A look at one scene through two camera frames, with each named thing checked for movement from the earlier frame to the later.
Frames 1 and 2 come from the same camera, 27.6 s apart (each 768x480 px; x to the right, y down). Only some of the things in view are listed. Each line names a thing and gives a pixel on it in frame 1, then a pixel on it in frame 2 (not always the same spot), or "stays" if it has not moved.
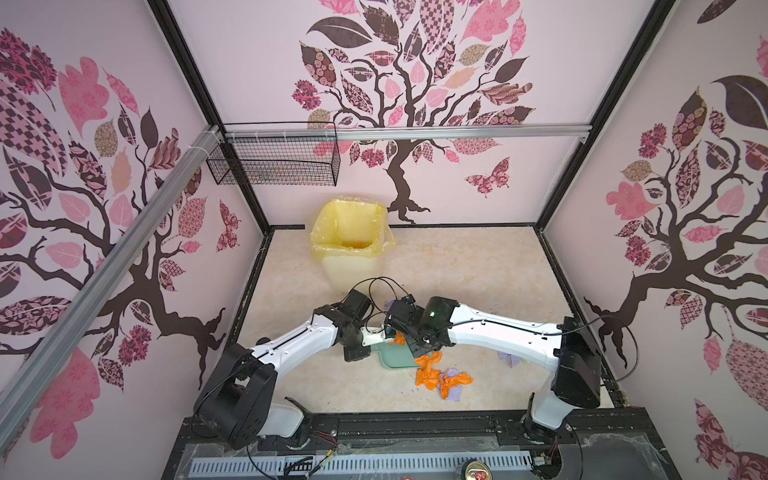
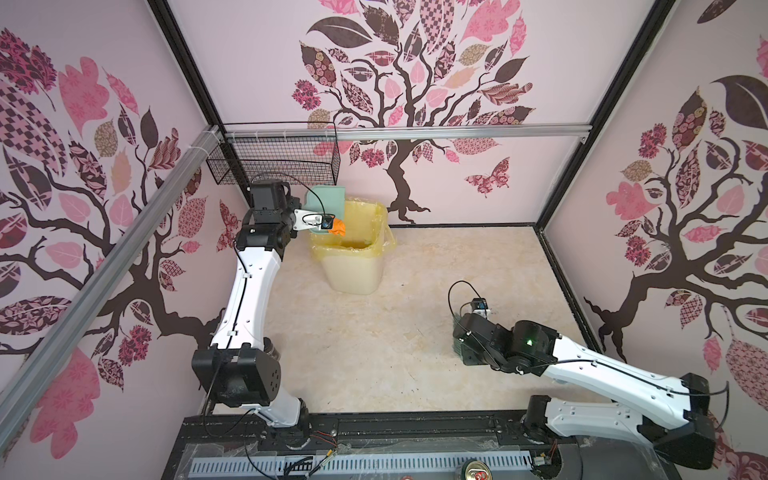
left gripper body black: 352,349 → 286,214
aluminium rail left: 29,382 stays
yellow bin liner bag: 351,226 stays
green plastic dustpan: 395,356 → 328,199
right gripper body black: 416,348 → 471,358
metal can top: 476,469 stays
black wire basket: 277,153 stays
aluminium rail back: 410,133 stays
